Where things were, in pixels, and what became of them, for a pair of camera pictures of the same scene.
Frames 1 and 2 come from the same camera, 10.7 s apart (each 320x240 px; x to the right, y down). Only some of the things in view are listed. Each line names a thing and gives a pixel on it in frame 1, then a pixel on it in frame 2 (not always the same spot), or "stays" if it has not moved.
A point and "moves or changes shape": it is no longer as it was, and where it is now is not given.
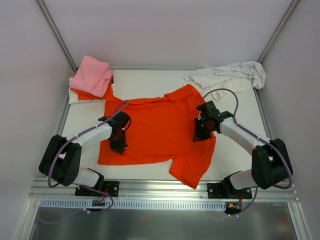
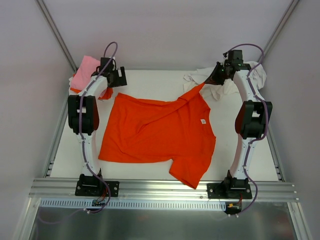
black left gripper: x=118 y=141 -> x=120 y=77
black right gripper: x=201 y=130 -> x=217 y=75
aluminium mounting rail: x=156 y=189 stays
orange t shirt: x=160 y=132 moves or changes shape
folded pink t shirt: x=93 y=76 stays
